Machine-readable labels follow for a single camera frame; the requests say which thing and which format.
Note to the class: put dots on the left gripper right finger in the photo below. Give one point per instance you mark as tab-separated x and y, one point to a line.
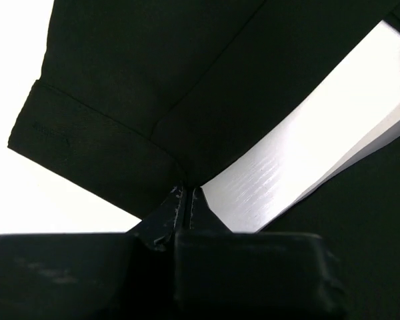
219	274

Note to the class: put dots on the black long sleeve shirt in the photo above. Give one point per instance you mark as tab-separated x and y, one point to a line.
136	97

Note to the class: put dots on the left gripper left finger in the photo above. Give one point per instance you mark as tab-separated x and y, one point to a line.
90	275

